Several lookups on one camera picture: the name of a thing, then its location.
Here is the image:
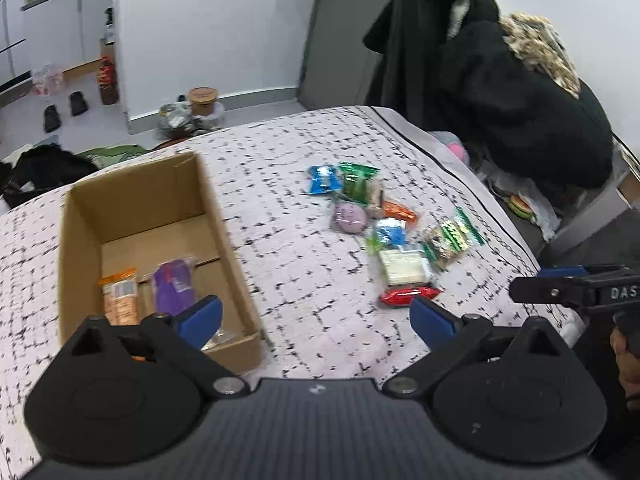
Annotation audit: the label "red snack packet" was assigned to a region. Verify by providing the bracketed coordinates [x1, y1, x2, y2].
[379, 285, 444, 307]

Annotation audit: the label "grey wardrobe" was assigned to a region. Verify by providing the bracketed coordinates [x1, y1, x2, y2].
[297, 0, 401, 111]

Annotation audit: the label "green striped clear snack packet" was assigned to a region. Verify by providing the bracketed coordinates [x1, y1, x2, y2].
[422, 207, 487, 272]

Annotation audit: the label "green floor mat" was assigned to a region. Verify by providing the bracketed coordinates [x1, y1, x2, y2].
[75, 143, 149, 167]

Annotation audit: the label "clear biscuit stick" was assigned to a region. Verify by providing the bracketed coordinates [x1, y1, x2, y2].
[365, 180, 387, 219]

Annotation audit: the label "blue and green snack packet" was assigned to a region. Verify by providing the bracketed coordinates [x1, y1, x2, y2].
[366, 217, 409, 255]

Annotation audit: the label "small orange snack packet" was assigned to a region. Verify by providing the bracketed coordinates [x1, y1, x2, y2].
[382, 200, 420, 224]

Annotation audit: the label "white kitchen cabinet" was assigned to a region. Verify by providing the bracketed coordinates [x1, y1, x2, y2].
[0, 0, 119, 108]

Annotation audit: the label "white cracker packet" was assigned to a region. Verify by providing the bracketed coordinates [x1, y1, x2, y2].
[377, 247, 434, 289]

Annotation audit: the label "clear plastic container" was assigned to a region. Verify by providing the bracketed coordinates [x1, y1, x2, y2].
[194, 102, 226, 132]

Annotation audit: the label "round purple cake packet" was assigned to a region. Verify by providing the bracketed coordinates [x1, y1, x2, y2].
[331, 199, 369, 234]

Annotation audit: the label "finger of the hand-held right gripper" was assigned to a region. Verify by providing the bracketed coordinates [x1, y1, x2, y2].
[509, 276, 596, 307]
[537, 265, 626, 281]

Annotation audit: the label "plastic bag of rubbish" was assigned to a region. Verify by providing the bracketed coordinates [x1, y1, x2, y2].
[157, 102, 195, 139]

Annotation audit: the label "heap of black coats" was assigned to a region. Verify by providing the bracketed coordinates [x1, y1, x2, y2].
[440, 20, 617, 192]

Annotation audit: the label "cardboard box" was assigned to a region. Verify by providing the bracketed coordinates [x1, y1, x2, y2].
[57, 150, 263, 376]

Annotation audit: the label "person's right hand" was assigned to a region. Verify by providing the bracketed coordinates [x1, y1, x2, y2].
[617, 347, 640, 403]

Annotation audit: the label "purple snack packet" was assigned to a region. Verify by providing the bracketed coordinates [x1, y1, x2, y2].
[149, 257, 202, 317]

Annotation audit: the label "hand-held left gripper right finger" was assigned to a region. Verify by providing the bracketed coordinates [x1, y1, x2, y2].
[384, 296, 576, 401]

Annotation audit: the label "black clothes on floor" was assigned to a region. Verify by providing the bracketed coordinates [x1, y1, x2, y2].
[0, 144, 99, 209]

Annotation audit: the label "pink plastic bag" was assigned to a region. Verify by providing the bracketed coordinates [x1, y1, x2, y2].
[32, 63, 66, 97]

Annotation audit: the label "hanging black coat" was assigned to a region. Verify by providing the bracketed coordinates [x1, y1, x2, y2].
[362, 0, 501, 128]

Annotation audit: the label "floral patterned cloth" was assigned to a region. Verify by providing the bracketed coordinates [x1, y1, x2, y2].
[499, 12, 582, 99]

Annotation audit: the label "dark green snack packet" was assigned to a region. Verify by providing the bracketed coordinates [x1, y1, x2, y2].
[337, 162, 381, 206]

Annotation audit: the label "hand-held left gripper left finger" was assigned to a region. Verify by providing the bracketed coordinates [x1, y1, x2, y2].
[62, 296, 251, 400]

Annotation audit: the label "red fire extinguisher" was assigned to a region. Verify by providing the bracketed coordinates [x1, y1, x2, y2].
[97, 57, 120, 106]

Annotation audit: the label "toy hamburger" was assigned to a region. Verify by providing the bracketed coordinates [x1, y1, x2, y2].
[507, 194, 535, 220]

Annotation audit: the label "black and white printed blanket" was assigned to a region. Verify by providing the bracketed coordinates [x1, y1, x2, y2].
[0, 105, 583, 480]

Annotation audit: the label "brown bucket with lid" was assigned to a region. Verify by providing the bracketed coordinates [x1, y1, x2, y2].
[187, 86, 220, 116]

